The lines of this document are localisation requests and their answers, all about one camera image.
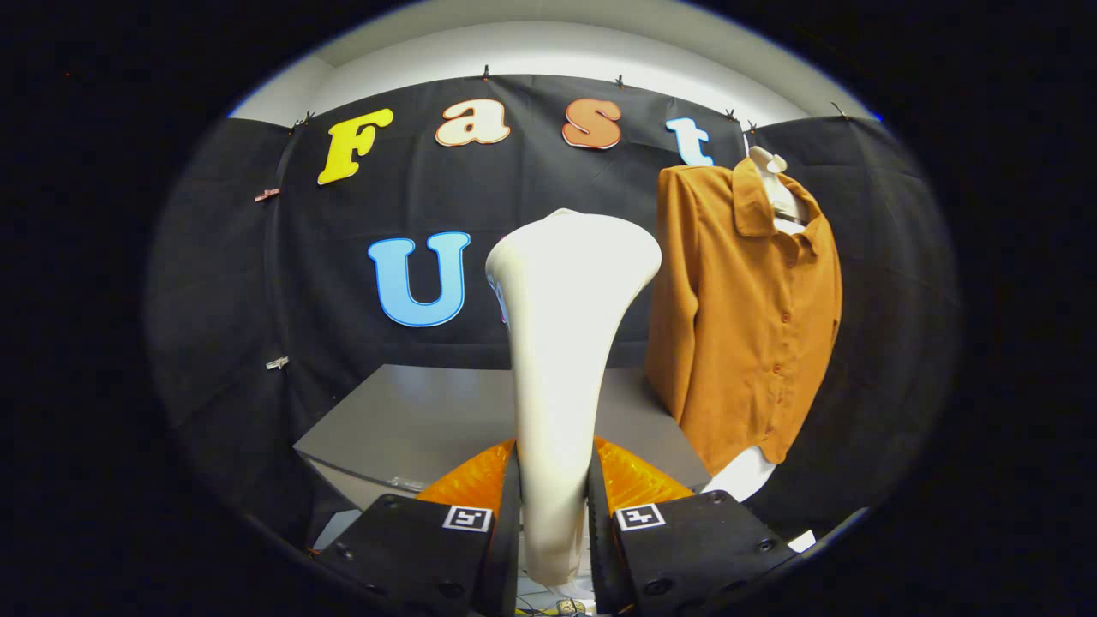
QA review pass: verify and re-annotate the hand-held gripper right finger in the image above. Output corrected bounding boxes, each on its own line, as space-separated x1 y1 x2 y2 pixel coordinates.
587 435 798 617

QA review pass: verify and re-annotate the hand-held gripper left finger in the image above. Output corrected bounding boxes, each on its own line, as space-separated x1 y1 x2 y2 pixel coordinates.
310 439 522 617

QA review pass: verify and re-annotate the white garment steamer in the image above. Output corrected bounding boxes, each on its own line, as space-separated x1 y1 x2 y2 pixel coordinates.
485 208 663 588

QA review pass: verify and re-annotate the orange button shirt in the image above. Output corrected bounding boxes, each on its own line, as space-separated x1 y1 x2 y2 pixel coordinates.
644 157 844 476

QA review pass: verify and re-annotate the white clothes hanger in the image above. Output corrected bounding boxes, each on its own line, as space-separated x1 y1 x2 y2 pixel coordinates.
747 146 811 234

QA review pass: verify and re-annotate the grey cabinet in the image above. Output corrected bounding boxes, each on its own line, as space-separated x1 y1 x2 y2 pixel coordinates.
293 364 712 549

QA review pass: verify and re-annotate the black backdrop cloth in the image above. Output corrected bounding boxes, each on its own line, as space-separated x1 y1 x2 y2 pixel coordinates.
146 75 959 549

